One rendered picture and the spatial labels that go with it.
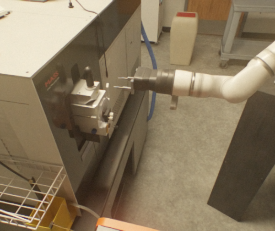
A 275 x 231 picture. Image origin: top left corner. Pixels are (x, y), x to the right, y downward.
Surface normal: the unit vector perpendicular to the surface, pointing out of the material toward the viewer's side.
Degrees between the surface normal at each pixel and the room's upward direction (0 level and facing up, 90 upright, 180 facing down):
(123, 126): 0
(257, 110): 90
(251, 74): 47
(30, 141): 90
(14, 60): 0
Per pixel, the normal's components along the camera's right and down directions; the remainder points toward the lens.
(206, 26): -0.22, 0.65
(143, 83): 0.11, 0.66
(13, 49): -0.01, -0.75
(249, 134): -0.56, 0.55
